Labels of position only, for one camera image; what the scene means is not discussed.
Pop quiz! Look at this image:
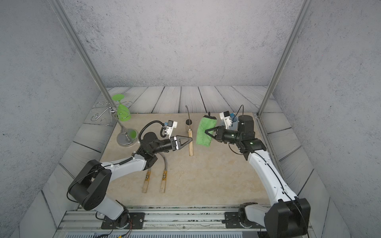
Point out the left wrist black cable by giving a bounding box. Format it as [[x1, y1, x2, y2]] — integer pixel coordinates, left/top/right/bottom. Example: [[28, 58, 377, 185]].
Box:
[[138, 120, 166, 149]]

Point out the sickle wooden handle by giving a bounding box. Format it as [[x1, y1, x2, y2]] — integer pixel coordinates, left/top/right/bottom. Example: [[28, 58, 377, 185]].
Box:
[[159, 153, 168, 193], [185, 105, 194, 157], [142, 169, 151, 193]]

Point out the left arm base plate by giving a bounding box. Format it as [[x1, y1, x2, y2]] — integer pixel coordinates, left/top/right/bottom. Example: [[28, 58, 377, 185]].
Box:
[[101, 212, 145, 230]]

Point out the green microfiber rag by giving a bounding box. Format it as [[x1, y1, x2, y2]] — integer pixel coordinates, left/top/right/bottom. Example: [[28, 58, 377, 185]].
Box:
[[195, 112, 218, 148]]

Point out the aluminium rail frame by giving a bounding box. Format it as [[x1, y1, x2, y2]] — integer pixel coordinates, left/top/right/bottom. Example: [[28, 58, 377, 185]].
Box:
[[54, 206, 268, 238]]

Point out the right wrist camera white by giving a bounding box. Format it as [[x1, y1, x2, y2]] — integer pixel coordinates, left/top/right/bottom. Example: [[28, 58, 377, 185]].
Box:
[[219, 111, 233, 130]]

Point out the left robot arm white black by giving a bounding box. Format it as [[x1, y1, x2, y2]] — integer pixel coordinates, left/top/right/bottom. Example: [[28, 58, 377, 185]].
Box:
[[67, 132, 192, 229]]

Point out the left aluminium corner post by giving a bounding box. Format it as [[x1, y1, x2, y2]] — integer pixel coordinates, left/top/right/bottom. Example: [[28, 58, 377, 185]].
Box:
[[49, 0, 116, 107]]

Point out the light blue ceramic mug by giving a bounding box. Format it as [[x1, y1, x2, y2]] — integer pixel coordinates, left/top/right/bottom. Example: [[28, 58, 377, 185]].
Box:
[[229, 117, 238, 131]]

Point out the silver metal glass rack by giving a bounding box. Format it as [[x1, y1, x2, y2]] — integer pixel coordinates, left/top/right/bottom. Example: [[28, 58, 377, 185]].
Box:
[[90, 101, 138, 147]]

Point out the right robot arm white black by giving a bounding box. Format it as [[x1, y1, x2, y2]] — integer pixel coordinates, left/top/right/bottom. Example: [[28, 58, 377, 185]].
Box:
[[204, 115, 311, 238]]

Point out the right aluminium corner post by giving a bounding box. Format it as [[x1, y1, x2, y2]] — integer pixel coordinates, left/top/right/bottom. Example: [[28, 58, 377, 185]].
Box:
[[257, 0, 313, 118]]

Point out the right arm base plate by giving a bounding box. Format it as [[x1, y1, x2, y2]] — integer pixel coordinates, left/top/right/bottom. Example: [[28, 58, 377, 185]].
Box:
[[221, 212, 265, 229]]

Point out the aluminium corner post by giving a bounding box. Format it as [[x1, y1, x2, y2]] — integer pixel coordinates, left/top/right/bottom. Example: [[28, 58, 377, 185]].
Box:
[[257, 0, 313, 118], [49, 0, 116, 107]]

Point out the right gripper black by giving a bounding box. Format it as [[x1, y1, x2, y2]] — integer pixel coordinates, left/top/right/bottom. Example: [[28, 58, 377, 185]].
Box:
[[205, 127, 244, 146]]

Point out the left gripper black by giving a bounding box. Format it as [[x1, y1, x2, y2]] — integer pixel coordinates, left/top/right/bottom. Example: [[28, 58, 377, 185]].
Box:
[[150, 136, 191, 156]]

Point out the green plastic wine glass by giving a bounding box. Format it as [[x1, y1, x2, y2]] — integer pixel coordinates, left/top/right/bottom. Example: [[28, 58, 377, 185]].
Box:
[[112, 94, 133, 122]]

